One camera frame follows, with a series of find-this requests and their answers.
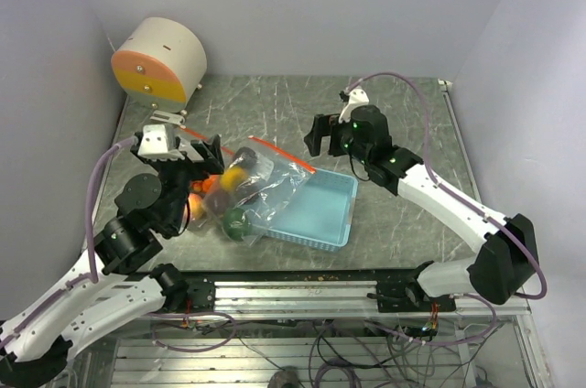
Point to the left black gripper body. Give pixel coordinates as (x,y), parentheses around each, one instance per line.
(178,174)

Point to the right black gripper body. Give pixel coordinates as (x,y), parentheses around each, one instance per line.
(341,139)

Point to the yellow green mango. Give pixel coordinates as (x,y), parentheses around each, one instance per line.
(233,177)

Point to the pink yellow peach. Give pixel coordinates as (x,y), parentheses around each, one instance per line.
(196,208)

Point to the dark purple mangosteen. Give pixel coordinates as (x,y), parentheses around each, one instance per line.
(217,202)

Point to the spare clear plastic bag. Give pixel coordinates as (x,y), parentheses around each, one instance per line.
(283,174)

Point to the green lime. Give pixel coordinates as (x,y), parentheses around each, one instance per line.
(235,224)

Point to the clear orange zip bag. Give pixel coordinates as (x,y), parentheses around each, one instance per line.
(188,223)

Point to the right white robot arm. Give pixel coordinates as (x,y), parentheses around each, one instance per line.
(504,249)

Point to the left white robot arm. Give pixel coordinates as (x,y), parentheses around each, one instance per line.
(38,343)

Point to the light blue plastic basket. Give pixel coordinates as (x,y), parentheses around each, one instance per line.
(321,213)

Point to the round drawer cabinet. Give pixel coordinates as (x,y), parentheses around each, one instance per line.
(161,64)

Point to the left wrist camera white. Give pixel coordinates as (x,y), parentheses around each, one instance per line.
(158,142)

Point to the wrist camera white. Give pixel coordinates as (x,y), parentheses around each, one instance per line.
(352,99)
(158,142)

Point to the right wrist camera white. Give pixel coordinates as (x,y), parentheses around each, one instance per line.
(352,99)

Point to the white bracket on table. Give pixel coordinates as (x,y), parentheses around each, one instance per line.
(168,118)

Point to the aluminium rail frame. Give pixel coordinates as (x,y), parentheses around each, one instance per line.
(340,329)

